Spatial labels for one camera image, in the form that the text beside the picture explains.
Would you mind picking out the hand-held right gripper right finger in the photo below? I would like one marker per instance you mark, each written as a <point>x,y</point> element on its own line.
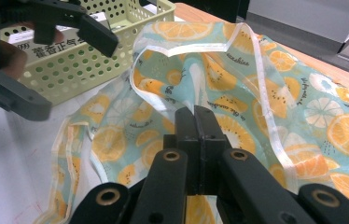
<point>208,133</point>

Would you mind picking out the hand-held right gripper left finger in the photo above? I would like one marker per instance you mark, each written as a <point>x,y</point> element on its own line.
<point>188,130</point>

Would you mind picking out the orange slice print cloth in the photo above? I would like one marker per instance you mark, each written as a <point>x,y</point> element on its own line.
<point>287,87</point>

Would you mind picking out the white printed box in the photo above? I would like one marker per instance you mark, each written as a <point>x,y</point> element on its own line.
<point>70,43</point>

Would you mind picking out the pale yellow perforated plastic basket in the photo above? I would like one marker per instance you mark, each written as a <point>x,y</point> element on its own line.
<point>79,91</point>

